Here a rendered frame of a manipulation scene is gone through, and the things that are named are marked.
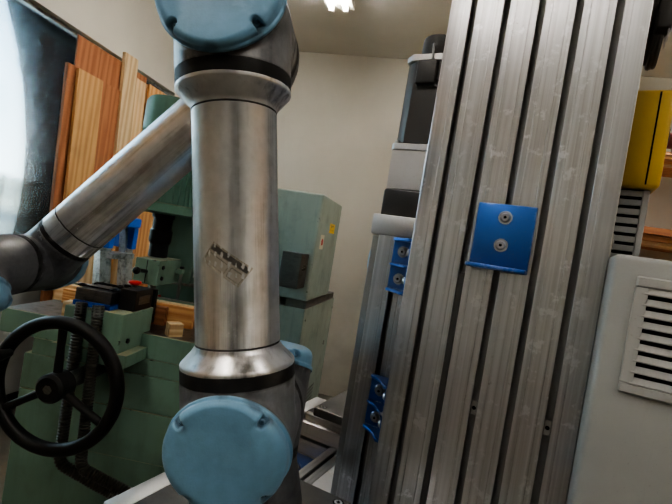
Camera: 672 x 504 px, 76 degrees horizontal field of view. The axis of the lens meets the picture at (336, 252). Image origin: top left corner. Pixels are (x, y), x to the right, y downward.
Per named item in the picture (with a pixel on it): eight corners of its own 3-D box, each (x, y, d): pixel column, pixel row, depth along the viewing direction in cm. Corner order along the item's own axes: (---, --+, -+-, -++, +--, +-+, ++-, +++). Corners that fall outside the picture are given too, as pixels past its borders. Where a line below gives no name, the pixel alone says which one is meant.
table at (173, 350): (-39, 337, 99) (-35, 312, 99) (57, 317, 129) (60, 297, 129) (216, 387, 94) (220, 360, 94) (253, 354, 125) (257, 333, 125)
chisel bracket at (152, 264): (130, 287, 118) (135, 256, 117) (156, 283, 132) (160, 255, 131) (156, 292, 117) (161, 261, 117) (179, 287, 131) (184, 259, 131)
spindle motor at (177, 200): (116, 206, 114) (134, 89, 113) (150, 212, 131) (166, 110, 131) (180, 217, 113) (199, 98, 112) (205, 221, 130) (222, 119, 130)
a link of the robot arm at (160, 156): (271, 30, 63) (21, 248, 64) (255, -15, 52) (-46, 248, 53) (323, 91, 63) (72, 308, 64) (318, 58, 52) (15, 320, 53)
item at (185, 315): (113, 315, 118) (117, 294, 118) (116, 314, 120) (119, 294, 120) (190, 329, 117) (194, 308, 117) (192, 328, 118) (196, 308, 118)
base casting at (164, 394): (16, 386, 108) (22, 350, 108) (139, 339, 165) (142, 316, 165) (188, 421, 105) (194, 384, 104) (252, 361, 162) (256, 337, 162)
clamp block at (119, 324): (57, 343, 97) (63, 303, 97) (95, 331, 111) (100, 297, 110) (119, 355, 96) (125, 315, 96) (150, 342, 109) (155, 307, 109)
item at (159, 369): (31, 353, 108) (33, 337, 108) (86, 336, 129) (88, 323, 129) (185, 383, 105) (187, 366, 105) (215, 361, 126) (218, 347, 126)
